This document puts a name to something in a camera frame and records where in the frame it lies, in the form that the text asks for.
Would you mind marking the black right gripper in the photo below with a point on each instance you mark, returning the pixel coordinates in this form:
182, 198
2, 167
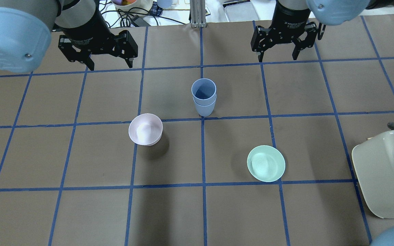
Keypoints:
290, 18

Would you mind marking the white toaster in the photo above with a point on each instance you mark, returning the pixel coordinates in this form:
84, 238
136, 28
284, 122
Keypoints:
373, 162

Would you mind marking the aluminium frame post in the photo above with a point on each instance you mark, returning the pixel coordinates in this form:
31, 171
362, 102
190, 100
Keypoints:
198, 14

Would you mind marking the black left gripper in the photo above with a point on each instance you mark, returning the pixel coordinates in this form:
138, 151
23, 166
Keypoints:
87, 30

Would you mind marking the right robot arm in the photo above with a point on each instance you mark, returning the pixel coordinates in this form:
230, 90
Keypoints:
336, 12

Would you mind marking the blue cup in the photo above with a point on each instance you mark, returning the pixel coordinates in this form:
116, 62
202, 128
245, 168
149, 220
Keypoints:
204, 91
204, 110

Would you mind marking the grey digital scale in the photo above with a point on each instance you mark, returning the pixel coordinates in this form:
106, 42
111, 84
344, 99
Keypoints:
240, 11

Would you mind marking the pink bowl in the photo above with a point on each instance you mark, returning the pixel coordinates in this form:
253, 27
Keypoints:
145, 129

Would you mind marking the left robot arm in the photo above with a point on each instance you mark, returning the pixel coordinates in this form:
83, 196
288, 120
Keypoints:
26, 26

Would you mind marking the green bowl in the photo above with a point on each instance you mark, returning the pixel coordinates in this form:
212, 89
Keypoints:
266, 163

